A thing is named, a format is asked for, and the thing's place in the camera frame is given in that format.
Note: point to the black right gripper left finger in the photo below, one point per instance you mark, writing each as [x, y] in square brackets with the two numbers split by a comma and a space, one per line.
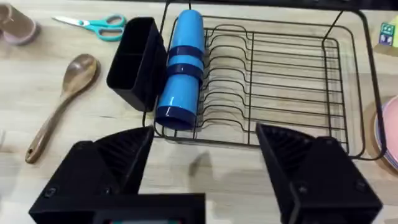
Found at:
[102, 168]

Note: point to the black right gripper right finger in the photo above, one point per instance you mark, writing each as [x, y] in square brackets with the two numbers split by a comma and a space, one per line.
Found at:
[314, 177]

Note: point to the wooden spoon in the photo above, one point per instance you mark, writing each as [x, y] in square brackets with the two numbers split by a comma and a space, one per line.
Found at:
[62, 102]

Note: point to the pink plate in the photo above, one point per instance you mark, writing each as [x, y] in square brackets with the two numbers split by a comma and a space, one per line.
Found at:
[390, 130]

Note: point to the black plastic cutlery holder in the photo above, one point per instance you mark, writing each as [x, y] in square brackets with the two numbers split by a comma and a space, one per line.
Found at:
[136, 62]

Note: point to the blue bottle with dark bands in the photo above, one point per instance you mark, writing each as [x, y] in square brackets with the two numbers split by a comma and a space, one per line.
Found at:
[183, 68]

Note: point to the box with green label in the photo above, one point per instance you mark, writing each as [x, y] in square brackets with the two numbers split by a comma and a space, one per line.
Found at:
[387, 35]

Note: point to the pink cup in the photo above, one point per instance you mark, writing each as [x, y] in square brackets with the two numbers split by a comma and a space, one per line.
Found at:
[17, 26]

